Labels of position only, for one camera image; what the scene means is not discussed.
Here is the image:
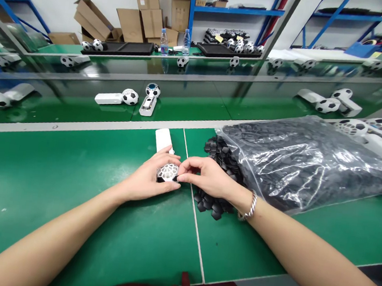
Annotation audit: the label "pile of white cage fans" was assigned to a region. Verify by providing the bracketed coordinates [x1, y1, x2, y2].
[330, 108, 382, 161]

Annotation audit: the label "person's right hand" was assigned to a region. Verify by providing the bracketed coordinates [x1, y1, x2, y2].
[172, 154, 257, 213]

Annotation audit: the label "person's right thumb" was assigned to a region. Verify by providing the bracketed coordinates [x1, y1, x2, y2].
[174, 172, 196, 186]

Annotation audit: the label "long black tray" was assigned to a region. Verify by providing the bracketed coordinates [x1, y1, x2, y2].
[80, 35, 155, 62]

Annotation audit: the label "clear water bottle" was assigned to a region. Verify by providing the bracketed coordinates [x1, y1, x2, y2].
[158, 27, 172, 57]
[180, 28, 192, 57]

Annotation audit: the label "black flat tray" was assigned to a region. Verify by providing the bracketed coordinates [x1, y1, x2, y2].
[194, 41, 264, 62]

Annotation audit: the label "person's left hand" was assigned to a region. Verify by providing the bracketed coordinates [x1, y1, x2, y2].
[122, 140, 186, 208]

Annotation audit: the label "stack of cardboard cartons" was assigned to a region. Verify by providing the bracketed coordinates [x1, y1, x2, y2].
[47, 0, 193, 59]

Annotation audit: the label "person's left fingers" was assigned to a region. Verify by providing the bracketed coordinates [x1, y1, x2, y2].
[149, 143, 175, 173]

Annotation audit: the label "heap of football heads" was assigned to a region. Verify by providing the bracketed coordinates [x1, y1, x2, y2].
[202, 26, 267, 56]

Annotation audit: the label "pile of black pentagon pieces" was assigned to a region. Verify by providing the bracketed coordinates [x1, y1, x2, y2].
[191, 133, 257, 224]

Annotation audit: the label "clear bag of black parts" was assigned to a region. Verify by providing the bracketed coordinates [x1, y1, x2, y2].
[206, 105, 382, 226]

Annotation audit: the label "person's left thumb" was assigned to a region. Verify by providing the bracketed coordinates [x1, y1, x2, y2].
[159, 180, 183, 195]

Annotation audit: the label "opened fan with blue core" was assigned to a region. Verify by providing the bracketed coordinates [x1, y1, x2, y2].
[138, 81, 162, 118]

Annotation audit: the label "blue flat box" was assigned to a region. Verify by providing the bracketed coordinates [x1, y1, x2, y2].
[344, 40, 382, 60]

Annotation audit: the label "white fan with cage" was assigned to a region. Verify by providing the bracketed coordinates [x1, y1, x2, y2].
[149, 127, 186, 186]

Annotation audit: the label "person's right index finger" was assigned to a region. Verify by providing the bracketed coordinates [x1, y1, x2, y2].
[179, 155, 209, 179]

